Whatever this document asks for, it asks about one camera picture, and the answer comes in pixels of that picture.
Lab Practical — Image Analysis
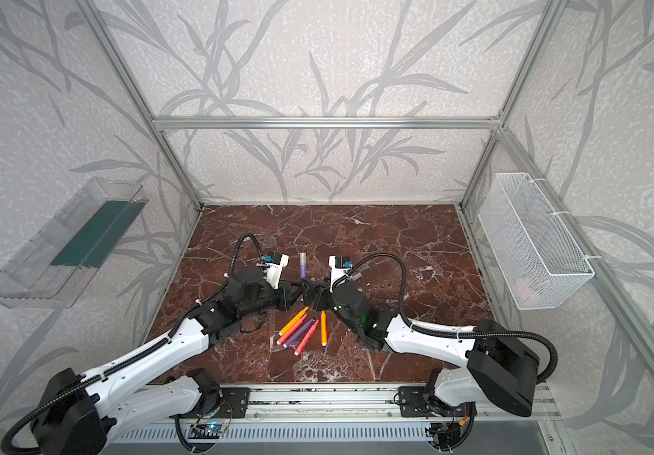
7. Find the purple highlighter pen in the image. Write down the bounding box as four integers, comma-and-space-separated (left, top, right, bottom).
284, 318, 315, 347
298, 252, 307, 280

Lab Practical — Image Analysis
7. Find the pink highlighter pen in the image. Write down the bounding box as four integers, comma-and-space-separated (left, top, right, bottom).
277, 317, 305, 345
295, 320, 319, 356

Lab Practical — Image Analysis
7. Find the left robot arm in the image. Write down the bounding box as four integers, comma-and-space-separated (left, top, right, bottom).
0, 265, 303, 454

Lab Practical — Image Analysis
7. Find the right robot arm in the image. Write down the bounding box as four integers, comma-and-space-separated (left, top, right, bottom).
302, 281, 558, 417

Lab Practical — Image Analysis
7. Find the yellow orange highlighter pen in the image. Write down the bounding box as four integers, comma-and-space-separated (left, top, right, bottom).
320, 310, 328, 347

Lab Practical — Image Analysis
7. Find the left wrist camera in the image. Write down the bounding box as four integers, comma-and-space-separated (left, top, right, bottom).
263, 252, 289, 289

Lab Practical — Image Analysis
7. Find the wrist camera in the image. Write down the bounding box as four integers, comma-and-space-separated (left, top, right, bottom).
329, 256, 353, 290
263, 252, 289, 289

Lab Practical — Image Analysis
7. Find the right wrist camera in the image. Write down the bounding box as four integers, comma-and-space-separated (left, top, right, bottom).
329, 256, 353, 290

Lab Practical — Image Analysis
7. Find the aluminium front rail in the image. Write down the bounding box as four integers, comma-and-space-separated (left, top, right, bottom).
78, 382, 561, 425

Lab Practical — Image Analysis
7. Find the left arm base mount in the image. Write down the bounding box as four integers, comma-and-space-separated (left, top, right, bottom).
188, 387, 250, 419

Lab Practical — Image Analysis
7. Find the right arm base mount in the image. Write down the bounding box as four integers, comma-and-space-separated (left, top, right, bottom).
394, 386, 476, 419

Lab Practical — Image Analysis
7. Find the circuit board with wires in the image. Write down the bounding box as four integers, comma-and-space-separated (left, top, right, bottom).
188, 422, 229, 441

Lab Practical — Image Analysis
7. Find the white wire mesh basket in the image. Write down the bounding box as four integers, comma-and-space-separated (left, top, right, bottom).
478, 173, 595, 310

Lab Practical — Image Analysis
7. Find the clear plastic wall tray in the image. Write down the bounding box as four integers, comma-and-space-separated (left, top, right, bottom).
0, 177, 149, 309

